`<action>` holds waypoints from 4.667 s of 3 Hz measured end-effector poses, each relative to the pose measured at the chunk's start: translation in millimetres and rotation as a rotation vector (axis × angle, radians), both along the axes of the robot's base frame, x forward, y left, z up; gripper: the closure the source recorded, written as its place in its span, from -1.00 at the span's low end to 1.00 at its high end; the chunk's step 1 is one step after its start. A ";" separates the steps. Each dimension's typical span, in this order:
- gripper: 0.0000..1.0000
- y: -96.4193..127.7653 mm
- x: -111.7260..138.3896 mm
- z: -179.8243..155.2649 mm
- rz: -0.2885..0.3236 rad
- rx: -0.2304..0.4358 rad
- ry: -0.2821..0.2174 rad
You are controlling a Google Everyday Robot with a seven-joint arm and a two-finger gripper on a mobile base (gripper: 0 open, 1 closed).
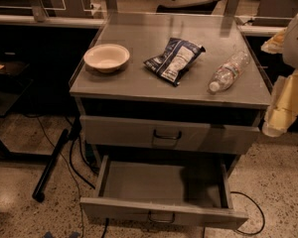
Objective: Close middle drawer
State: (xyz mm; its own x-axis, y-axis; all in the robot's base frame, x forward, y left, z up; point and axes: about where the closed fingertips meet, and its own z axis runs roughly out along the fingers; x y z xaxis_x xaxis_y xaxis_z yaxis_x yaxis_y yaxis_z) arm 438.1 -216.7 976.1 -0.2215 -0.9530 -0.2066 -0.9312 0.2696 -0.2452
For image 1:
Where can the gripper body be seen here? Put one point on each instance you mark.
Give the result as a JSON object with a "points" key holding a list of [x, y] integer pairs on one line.
{"points": [[296, 47]]}

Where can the grey drawer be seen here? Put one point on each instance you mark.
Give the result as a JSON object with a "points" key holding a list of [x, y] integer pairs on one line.
{"points": [[192, 192], [178, 136]]}

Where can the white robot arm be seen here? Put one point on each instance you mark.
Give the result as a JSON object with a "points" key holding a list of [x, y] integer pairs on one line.
{"points": [[283, 109]]}

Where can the grey drawer cabinet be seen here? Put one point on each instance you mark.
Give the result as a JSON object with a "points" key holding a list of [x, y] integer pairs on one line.
{"points": [[136, 92]]}

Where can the clear plastic water bottle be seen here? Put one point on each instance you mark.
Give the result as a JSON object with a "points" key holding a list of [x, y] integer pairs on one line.
{"points": [[227, 74]]}

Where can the blue chip bag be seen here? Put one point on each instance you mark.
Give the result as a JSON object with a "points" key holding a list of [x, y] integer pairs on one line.
{"points": [[175, 61]]}

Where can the white bowl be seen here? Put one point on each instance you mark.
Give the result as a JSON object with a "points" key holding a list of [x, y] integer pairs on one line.
{"points": [[106, 58]]}

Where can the black metal stand leg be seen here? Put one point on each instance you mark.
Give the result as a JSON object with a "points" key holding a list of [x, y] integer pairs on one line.
{"points": [[66, 135]]}

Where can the dark side table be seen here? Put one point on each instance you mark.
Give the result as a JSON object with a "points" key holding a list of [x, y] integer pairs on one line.
{"points": [[12, 87]]}

